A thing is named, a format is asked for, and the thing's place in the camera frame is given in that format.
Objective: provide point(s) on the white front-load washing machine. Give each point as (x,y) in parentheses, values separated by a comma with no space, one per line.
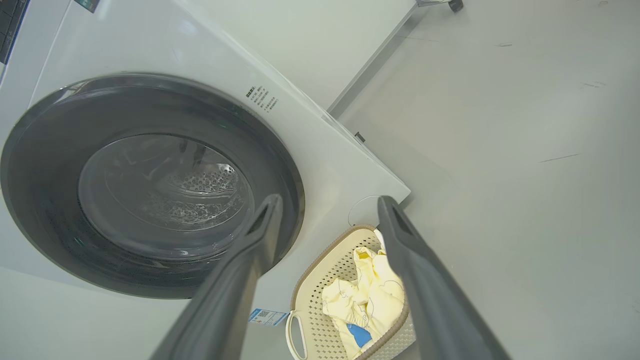
(310,150)

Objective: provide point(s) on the white wheeled partition panel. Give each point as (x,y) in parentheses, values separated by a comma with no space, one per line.
(310,40)

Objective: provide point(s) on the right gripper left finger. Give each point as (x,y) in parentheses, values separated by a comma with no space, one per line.
(225,295)

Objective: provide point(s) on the grey washing machine door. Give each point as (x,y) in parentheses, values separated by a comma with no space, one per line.
(45,165)

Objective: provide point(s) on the cream perforated laundry basket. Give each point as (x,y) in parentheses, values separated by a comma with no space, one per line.
(315,310)

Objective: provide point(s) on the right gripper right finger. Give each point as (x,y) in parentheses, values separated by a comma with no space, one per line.
(430,295)

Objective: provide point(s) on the pale yellow garment blue patches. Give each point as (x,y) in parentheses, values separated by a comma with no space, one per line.
(345,305)

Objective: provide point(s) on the blue energy label sticker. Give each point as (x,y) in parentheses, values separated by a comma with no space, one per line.
(267,317)

